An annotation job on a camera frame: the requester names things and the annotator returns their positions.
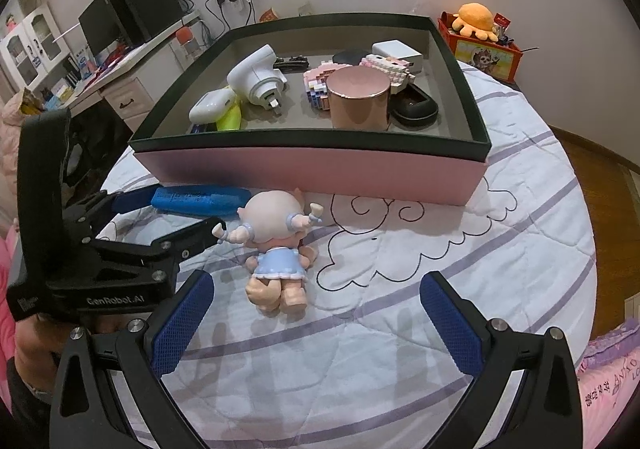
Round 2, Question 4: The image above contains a black hair clip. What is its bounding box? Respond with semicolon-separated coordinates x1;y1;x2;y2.
272;56;308;72

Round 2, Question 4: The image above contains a black round disc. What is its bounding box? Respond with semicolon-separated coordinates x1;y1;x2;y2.
332;49;373;67

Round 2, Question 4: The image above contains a white square charger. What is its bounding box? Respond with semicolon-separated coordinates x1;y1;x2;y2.
372;40;423;75

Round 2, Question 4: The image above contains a pink box with dark rim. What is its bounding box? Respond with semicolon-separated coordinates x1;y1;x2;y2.
128;13;493;207

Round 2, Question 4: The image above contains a rose gold candle jar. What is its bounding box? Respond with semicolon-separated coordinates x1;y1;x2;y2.
327;68;392;131

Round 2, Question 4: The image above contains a white desk with drawers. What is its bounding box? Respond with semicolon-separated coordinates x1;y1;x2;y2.
45;14;211;130

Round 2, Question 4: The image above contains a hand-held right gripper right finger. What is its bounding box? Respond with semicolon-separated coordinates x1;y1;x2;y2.
420;271;583;449

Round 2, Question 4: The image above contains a white earbuds case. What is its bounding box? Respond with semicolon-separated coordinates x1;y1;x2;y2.
189;89;240;122

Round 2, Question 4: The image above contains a yellow highlighter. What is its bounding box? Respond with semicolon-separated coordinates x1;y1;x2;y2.
216;102;243;131

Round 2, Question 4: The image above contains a pink padded jacket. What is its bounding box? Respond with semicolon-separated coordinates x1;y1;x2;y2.
0;94;31;230

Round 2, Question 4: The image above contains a black computer monitor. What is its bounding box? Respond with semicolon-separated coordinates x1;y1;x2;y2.
78;0;126;62

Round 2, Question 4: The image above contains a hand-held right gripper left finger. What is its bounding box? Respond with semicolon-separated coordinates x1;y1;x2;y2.
50;270;215;449

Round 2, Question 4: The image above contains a silver wrist bracelet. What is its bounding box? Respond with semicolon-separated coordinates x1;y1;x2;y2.
25;379;53;400

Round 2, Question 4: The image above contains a pink building block figure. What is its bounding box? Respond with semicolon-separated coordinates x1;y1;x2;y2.
302;54;416;112

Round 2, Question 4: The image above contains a pink printed bedding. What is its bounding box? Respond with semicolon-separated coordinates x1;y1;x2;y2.
577;319;640;449

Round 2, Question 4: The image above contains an orange cap bottle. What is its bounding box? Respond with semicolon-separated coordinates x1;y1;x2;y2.
175;26;201;62

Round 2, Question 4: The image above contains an orange octopus plush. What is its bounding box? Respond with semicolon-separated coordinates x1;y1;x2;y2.
452;3;498;37

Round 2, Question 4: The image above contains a person's left hand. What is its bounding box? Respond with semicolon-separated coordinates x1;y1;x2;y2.
15;316;116;395

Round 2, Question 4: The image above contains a doll figurine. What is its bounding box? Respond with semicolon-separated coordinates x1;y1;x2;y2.
212;189;323;315

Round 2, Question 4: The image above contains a black oval case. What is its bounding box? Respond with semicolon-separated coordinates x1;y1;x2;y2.
390;83;441;130

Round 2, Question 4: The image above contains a person's left forearm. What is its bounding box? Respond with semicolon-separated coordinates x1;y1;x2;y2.
7;364;51;449

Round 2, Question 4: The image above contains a white glass door cabinet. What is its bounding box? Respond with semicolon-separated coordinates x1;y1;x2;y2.
0;4;68;90

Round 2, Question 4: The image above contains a blue plastic comb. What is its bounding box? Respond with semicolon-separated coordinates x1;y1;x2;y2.
151;186;251;217

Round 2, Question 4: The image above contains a white cylindrical plug adapter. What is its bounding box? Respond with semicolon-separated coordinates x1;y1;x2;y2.
227;45;290;116

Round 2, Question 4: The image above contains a red printed storage box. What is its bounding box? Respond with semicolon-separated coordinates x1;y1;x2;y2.
437;16;525;82

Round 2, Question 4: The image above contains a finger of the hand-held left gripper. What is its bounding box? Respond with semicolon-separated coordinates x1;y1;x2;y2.
65;184;161;242
147;216;228;264

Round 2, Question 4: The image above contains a black chair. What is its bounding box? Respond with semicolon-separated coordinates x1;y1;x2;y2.
65;119;132;192

